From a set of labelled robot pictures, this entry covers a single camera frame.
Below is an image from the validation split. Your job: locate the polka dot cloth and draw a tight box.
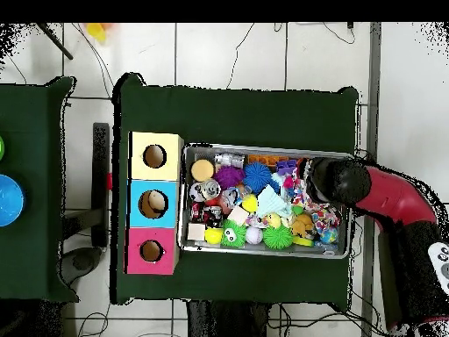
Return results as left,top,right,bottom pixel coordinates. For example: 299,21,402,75
290,163,332,213

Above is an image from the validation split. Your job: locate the wooden box with three holes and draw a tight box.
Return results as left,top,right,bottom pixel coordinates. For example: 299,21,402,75
124,131,185,276

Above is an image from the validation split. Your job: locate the shallow mesh bin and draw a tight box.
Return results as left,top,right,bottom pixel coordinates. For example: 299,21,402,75
177,141,354,260

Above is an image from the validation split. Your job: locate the purple spiky ball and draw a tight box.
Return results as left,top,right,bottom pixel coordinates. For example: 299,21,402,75
213,165,246,190

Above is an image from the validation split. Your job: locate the crushed drink can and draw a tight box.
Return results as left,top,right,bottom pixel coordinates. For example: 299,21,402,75
199,178,222,201

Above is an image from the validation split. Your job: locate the orange round sponge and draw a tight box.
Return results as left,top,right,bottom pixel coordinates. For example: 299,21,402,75
190,159,216,183

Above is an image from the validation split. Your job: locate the blue spiky ball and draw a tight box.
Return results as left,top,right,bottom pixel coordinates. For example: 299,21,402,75
242,161,278,195

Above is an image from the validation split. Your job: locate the light blue knitted cloth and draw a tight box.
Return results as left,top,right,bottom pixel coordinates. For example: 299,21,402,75
255,184,294,219

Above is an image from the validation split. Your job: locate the green spiky toy with eyes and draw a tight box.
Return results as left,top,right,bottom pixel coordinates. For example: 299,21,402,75
220,219,247,247

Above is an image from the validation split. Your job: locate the white baseball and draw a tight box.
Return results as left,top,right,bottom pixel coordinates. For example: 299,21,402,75
245,226,264,246

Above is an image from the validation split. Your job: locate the green spiky ball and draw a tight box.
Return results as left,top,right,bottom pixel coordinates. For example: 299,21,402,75
262,224,295,251

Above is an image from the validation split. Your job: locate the brown teddy bear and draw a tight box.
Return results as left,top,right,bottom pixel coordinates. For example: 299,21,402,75
290,213,315,238

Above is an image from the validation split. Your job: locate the black upright panel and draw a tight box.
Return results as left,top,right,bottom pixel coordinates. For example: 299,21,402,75
91,122,110,248

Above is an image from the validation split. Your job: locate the grey round base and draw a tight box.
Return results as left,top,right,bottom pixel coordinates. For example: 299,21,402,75
59,246,103,286

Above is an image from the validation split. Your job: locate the yellow object on floor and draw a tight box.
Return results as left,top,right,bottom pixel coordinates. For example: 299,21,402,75
85,23,108,43

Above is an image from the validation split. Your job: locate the dark green side tablecloth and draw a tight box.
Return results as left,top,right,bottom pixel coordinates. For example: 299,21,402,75
0,75,80,304

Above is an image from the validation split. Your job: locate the blue bowl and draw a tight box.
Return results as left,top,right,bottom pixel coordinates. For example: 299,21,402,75
0,174,25,228

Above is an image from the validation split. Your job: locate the black rod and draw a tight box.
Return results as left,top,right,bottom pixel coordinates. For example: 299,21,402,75
35,23,75,61

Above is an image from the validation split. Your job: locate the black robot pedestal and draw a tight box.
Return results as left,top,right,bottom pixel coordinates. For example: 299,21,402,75
187,299,271,337

